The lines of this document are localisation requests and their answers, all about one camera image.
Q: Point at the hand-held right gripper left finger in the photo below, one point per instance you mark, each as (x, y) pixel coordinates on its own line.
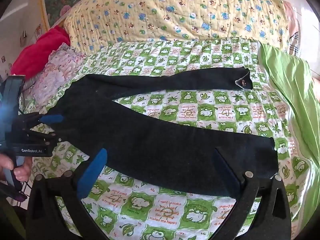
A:
(92, 173)

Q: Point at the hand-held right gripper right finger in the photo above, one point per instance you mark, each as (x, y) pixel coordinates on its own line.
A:
(226, 166)

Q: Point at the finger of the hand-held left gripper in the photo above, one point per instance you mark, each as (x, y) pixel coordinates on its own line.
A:
(51, 118)
(50, 137)

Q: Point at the black pants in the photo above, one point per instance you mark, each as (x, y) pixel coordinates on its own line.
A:
(155, 142)

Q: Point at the person's left hand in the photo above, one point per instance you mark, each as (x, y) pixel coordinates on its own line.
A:
(21, 172)

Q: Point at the pink floral ruffled pillow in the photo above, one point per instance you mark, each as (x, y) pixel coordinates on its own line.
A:
(57, 72)

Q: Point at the green and white printed quilt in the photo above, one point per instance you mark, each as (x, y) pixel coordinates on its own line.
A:
(200, 110)

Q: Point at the red cloth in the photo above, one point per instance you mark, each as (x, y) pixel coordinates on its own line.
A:
(37, 52)

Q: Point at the plain green sheet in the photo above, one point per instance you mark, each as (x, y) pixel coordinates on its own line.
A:
(292, 85)

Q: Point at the plaid cloth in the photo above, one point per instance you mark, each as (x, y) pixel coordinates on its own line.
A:
(297, 40)

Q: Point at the yellow animal print quilt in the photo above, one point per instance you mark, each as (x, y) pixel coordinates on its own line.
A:
(175, 10)

